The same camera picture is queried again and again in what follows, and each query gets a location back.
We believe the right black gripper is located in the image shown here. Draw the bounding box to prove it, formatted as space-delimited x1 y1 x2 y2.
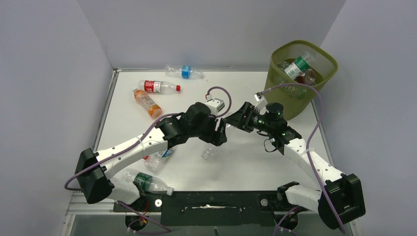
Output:
225 102 273 134

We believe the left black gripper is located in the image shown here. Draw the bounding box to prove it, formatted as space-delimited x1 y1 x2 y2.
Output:
189 114 226 146

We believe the orange drink bottle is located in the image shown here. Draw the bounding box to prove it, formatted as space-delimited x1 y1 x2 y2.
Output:
133 88 162 119

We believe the amber tea bottle red label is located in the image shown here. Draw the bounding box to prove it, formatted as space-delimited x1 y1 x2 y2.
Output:
295 69 316 86

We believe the green tea bottle white cap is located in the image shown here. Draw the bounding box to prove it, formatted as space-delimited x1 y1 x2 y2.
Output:
278 81 309 100

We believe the clear water bottle blue cap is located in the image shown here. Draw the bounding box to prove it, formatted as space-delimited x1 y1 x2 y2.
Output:
276 61 290 73

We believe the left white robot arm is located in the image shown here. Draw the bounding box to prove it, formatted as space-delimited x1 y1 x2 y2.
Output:
75 99 227 205

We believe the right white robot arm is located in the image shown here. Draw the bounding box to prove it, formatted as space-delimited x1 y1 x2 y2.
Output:
225 102 366 230

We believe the green mesh waste bin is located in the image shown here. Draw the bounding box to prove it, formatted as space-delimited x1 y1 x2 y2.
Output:
265 40 338 120

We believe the clear bottle blue label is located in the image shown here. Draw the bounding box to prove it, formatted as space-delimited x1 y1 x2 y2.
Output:
164 64 204 79

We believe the crushed clear bottle white cap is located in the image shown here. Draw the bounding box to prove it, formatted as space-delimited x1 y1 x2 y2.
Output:
144 148 174 174

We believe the clear bottle red label top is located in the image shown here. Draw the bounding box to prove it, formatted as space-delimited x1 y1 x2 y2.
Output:
138 80 181 94

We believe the clear bottle dark green label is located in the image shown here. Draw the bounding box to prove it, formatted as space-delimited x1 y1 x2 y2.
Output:
121 169 174 196

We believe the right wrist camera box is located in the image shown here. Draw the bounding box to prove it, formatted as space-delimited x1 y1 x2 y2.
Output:
254 92 268 113

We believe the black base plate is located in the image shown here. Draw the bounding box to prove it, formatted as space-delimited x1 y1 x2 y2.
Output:
113 190 292 227

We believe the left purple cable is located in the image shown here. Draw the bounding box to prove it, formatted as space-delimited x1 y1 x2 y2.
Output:
63 86 232 235

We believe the aluminium frame rail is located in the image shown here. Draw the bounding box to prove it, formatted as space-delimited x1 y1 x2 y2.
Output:
60 191 362 236

